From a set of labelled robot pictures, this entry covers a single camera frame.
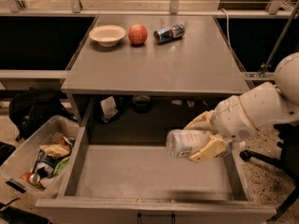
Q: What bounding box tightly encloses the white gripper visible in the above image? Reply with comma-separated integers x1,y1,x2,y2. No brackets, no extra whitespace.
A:
184,95,257,163

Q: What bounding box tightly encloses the clear plastic water bottle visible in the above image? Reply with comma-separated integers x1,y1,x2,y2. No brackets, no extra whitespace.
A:
164,128,247,159

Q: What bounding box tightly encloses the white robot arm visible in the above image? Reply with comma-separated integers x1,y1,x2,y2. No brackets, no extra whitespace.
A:
186,52,299,162

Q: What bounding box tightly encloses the open grey top drawer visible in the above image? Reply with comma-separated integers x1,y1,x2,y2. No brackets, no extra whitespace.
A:
36,128,276,224

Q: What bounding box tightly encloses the grey cabinet counter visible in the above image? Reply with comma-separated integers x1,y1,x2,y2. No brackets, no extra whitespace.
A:
62,15,249,95

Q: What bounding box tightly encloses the black bowl under counter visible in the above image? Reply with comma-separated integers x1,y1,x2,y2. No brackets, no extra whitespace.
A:
132,95,151,114

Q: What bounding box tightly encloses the black office chair base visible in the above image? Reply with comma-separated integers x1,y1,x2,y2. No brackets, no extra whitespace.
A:
239,124,299,224

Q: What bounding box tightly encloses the crushed blue soda can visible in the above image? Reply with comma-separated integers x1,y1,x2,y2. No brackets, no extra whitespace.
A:
153,24,185,44

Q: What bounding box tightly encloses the white paper under counter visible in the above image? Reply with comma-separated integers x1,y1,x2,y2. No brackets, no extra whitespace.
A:
100,96,118,123

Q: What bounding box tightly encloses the red apple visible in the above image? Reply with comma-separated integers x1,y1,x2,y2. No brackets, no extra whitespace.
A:
128,24,148,46

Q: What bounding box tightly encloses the white paper bowl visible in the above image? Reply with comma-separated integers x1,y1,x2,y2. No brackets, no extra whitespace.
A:
89,25,126,48

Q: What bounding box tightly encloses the yellow chip bag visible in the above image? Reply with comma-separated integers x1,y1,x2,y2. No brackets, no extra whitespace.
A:
40,144,71,159

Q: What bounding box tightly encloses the dark snack bag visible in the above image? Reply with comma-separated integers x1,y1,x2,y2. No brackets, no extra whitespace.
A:
33,150,59,178

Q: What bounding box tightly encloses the clear plastic bin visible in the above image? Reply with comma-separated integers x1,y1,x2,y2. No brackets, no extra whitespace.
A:
0,116,79,198

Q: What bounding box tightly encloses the black backpack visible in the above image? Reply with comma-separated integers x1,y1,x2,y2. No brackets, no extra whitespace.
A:
8,89,74,141

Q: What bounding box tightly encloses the red soda can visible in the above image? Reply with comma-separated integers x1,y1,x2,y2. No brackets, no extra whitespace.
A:
21,172,40,186

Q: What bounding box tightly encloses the white cable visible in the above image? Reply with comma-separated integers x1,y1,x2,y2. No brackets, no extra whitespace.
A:
220,7,233,49

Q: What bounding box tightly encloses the black drawer handle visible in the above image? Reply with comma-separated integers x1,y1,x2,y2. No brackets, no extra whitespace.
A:
136,213,176,224

